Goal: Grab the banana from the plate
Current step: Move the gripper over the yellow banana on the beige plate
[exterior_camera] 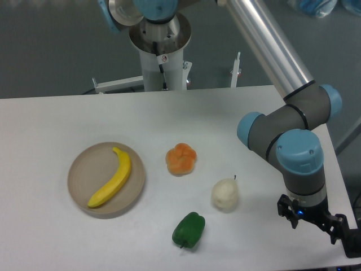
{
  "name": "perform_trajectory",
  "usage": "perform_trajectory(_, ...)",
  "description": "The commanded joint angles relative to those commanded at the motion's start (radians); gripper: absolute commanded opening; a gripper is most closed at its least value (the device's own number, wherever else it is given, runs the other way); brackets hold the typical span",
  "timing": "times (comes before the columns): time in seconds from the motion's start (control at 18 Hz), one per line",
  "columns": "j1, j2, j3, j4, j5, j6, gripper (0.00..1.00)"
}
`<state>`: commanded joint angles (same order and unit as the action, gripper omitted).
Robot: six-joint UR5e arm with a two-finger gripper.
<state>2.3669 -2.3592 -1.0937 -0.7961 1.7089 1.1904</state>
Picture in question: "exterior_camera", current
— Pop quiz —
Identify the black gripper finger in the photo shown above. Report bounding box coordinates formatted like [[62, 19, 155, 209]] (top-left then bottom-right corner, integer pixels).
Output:
[[319, 214, 360, 259], [277, 194, 300, 229]]

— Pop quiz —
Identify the blue plastic bag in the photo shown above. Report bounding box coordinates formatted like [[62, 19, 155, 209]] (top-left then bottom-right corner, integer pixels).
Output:
[[287, 0, 337, 19]]

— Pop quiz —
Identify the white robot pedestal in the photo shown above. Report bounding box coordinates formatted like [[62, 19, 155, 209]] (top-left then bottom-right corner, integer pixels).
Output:
[[139, 49, 192, 92]]

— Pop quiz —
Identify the white pear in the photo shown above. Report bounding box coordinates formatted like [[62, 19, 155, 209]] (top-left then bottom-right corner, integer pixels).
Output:
[[211, 176, 239, 210]]

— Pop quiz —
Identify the yellow banana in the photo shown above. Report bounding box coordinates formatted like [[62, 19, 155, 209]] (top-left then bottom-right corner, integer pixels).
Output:
[[87, 147, 132, 208]]

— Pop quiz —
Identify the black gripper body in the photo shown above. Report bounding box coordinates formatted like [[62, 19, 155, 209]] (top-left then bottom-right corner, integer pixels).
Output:
[[286, 196, 329, 226]]

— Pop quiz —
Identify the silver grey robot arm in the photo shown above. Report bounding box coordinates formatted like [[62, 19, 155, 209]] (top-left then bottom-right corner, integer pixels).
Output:
[[98, 1, 360, 258]]

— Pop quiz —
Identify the white metal frame bracket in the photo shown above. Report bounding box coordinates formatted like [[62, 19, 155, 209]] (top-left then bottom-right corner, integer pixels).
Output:
[[230, 52, 241, 88]]

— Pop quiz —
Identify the green bell pepper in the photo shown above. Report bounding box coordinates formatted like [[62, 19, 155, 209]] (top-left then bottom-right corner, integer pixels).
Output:
[[172, 212, 206, 249]]

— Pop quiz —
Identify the beige round plate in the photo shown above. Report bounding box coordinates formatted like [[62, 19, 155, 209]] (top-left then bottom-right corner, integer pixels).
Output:
[[68, 142, 146, 219]]

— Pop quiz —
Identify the orange bread roll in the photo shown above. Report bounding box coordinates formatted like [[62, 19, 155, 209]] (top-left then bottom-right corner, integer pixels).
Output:
[[165, 143, 197, 176]]

